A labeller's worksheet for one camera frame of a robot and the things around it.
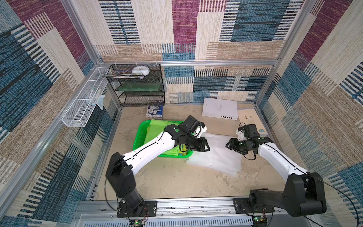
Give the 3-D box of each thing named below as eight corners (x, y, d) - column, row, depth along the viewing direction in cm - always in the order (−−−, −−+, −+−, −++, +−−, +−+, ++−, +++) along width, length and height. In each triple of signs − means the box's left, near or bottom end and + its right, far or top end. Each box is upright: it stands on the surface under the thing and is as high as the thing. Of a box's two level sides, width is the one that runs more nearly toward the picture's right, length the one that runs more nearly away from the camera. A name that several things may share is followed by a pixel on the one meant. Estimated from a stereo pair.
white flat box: (201, 117, 115) (202, 113, 111) (203, 99, 128) (203, 95, 124) (237, 121, 112) (239, 117, 108) (235, 102, 125) (237, 99, 121)
